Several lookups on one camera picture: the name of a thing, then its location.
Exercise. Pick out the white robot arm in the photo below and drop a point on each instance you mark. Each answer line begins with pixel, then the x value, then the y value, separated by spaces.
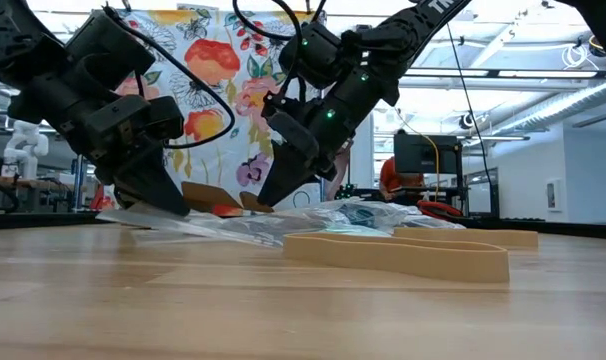
pixel 25 150

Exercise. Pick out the white wall panel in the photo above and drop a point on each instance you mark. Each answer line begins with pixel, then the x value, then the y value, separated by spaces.
pixel 552 195

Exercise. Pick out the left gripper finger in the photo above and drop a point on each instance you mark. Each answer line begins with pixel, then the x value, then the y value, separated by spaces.
pixel 148 192

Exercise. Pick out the background workbench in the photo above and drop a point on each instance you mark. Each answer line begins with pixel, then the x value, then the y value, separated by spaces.
pixel 33 182

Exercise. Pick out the black table frame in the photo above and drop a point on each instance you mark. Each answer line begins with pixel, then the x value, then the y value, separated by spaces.
pixel 33 220

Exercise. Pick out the open cardboard box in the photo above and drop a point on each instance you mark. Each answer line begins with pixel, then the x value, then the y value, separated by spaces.
pixel 203 195

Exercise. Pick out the round black ceiling fixture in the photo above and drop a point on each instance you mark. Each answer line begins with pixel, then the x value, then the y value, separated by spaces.
pixel 467 121

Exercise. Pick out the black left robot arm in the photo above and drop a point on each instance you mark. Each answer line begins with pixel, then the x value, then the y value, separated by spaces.
pixel 13 50

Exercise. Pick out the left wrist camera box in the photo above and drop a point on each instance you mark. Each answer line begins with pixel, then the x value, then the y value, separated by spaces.
pixel 118 120

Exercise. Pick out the large tan rubber band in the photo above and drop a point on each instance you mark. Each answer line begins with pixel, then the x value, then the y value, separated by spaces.
pixel 383 257

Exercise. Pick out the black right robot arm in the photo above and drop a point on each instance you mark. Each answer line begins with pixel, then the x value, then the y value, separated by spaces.
pixel 398 35

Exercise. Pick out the dark background equipment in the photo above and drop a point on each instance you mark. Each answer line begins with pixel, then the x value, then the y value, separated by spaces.
pixel 345 192

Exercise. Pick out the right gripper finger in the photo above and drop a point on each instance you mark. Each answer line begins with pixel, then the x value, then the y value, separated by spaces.
pixel 288 175

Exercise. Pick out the black monitor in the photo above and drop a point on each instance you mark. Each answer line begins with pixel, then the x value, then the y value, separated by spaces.
pixel 423 155

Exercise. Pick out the person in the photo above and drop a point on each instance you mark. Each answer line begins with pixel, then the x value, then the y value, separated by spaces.
pixel 390 177

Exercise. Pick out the black red work glove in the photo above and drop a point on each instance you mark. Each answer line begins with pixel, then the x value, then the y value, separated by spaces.
pixel 435 206

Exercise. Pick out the white floral cloth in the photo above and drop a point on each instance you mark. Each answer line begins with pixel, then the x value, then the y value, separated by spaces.
pixel 218 65

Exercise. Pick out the wide dark blue rubber band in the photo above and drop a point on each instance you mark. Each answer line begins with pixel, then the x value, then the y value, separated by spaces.
pixel 360 216

